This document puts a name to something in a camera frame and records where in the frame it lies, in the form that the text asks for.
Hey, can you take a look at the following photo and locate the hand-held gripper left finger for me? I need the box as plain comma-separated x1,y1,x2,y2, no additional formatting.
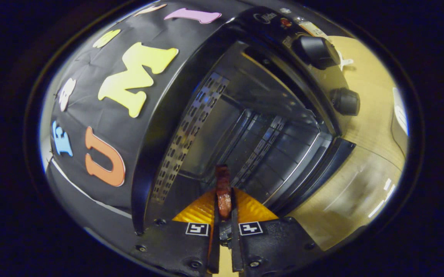
131,189,221,277

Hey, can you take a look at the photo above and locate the brown meat steak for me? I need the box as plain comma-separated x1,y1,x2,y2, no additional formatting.
215,164,233,220

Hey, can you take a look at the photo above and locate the black toaster oven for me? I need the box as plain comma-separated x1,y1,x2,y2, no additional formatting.
131,6,405,250

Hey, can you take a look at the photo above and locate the white rectangular tray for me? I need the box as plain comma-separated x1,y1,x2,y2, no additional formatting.
391,87,409,147

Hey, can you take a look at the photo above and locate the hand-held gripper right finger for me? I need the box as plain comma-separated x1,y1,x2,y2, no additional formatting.
229,188,325,277

